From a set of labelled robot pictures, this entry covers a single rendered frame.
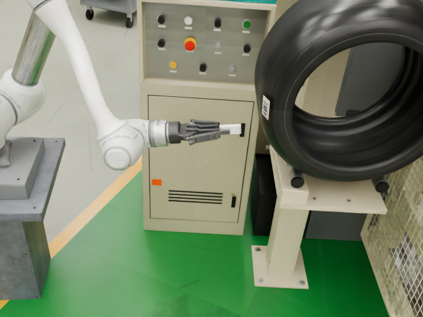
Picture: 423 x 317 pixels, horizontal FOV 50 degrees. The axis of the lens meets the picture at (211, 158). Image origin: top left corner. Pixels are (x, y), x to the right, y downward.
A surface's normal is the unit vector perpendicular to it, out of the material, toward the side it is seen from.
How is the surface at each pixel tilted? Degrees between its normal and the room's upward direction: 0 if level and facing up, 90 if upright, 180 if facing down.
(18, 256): 90
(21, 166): 4
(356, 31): 80
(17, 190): 90
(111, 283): 0
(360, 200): 0
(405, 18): 43
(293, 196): 90
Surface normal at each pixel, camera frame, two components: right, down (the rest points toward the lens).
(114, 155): 0.04, 0.47
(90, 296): 0.07, -0.81
